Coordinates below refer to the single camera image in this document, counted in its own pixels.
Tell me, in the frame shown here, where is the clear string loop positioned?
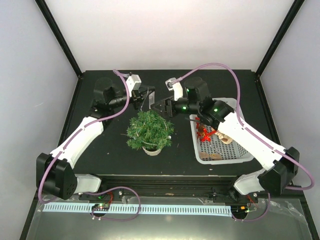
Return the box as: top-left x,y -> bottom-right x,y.
132,87 -> 173,147

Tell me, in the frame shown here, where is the small green christmas tree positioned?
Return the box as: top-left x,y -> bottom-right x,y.
126,110 -> 174,157

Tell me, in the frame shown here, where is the white plastic basket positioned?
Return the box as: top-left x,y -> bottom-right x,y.
189,97 -> 255,166

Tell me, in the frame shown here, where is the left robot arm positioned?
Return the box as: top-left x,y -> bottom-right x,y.
36,74 -> 155,200

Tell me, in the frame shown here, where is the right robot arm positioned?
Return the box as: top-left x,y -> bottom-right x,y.
151,77 -> 300,202

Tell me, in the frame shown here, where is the pine cone ornament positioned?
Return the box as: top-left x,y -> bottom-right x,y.
196,123 -> 206,133

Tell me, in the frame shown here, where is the red ribbon bow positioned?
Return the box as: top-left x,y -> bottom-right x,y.
196,128 -> 216,142

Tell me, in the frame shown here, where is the burlap bow ornament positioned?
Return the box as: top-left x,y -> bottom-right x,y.
199,151 -> 222,161

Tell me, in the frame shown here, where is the snowman doll ornament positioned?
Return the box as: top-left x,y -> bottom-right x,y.
215,131 -> 233,145

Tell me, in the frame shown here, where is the left circuit board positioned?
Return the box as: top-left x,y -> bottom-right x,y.
91,203 -> 110,211

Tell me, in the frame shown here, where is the circuit board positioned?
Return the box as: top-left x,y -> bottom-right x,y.
91,203 -> 110,211
231,205 -> 258,214

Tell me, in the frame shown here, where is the right circuit board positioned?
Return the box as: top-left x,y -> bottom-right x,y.
231,205 -> 258,214

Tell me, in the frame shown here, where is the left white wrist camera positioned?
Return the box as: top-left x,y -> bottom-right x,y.
126,74 -> 142,97

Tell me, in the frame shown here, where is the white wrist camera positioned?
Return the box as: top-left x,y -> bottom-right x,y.
165,77 -> 183,101
126,74 -> 142,97

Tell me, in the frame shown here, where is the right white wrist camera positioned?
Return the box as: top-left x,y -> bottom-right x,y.
165,77 -> 183,101

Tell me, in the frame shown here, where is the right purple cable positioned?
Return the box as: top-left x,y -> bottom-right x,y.
169,62 -> 315,223

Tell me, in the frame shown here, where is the purple cable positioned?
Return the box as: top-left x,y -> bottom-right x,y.
169,62 -> 315,223
37,69 -> 141,222

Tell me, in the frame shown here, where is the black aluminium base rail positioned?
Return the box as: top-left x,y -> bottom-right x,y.
98,175 -> 267,205

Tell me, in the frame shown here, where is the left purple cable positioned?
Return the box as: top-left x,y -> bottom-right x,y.
37,69 -> 141,222

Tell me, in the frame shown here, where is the left black frame post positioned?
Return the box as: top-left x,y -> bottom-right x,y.
35,0 -> 82,77

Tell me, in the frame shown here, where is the black frame post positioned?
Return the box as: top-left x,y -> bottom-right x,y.
255,0 -> 305,78
35,0 -> 82,77

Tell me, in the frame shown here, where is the white slotted cable duct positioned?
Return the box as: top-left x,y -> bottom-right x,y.
42,202 -> 232,217

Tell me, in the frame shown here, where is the right black frame post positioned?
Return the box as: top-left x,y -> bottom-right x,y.
255,0 -> 305,78

